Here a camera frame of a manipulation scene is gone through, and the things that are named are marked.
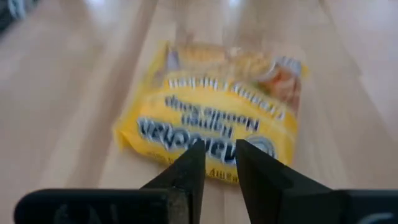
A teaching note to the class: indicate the yellow Maruchan ramen pack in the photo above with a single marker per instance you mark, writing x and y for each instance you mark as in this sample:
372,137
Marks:
211,102

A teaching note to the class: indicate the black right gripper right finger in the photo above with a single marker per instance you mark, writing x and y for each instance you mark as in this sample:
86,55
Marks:
264,177

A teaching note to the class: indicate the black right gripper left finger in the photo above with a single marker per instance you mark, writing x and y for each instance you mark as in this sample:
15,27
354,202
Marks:
186,174

